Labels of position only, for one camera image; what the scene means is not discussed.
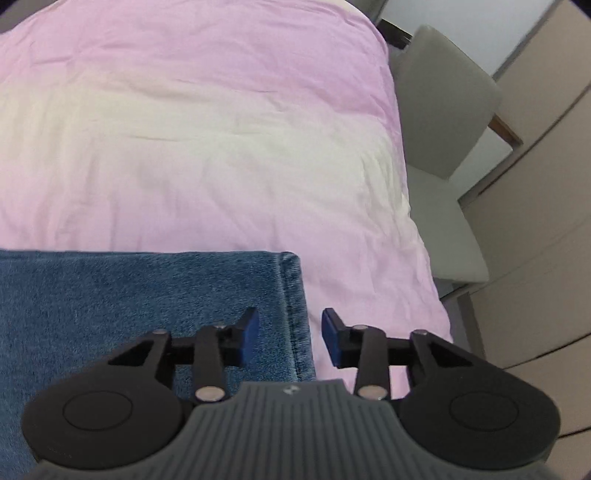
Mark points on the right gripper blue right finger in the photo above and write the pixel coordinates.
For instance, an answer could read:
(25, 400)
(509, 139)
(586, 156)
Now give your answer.
(361, 347)

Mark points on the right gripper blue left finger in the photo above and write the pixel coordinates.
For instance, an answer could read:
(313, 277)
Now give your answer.
(217, 348)

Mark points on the pink bed sheet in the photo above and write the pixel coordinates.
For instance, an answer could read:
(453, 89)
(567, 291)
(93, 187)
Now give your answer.
(216, 126)

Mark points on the blue denim jeans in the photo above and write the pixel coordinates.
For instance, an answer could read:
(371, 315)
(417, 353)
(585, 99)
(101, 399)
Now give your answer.
(62, 310)

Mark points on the beige wardrobe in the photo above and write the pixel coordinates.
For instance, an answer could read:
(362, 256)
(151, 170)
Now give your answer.
(533, 225)

